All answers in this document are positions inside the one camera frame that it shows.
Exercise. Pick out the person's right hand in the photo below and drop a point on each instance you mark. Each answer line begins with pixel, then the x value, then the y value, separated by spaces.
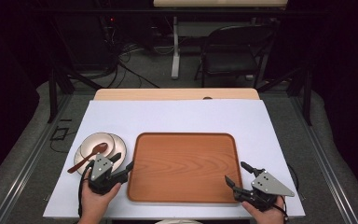
pixel 265 216

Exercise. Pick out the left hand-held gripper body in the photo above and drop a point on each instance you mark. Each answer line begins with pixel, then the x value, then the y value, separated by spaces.
pixel 101 168

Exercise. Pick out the white board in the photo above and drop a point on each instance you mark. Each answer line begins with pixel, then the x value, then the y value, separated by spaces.
pixel 180 116

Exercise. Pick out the light desk top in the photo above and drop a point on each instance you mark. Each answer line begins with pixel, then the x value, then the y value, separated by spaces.
pixel 217 2

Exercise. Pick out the brown wooden tray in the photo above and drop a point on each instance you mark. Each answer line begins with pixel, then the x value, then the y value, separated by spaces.
pixel 183 168

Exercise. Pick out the black folding chair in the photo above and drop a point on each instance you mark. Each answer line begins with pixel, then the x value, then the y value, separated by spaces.
pixel 233 59

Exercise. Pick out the white desk leg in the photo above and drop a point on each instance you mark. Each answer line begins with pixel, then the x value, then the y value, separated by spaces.
pixel 175 56

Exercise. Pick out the light wooden table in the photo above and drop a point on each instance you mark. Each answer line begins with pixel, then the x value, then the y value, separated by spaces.
pixel 174 94

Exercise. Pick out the white plate with brown rim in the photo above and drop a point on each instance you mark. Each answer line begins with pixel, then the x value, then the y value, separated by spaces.
pixel 119 146

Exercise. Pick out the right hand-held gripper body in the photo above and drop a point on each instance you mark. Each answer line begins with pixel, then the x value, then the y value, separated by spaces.
pixel 268 185

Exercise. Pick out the black metal stand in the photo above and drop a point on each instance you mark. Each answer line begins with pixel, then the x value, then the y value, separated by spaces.
pixel 306 96
pixel 53 93

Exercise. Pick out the person's left hand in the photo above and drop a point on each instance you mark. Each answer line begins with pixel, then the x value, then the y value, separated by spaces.
pixel 94 202

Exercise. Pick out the brown wooden spoon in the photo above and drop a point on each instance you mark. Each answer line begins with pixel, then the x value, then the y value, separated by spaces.
pixel 88 157

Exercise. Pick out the white round object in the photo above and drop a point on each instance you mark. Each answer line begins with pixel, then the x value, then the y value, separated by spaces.
pixel 178 221

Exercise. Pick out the white bowl with brown rim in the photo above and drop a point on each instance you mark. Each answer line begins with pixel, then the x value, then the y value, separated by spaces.
pixel 94 141

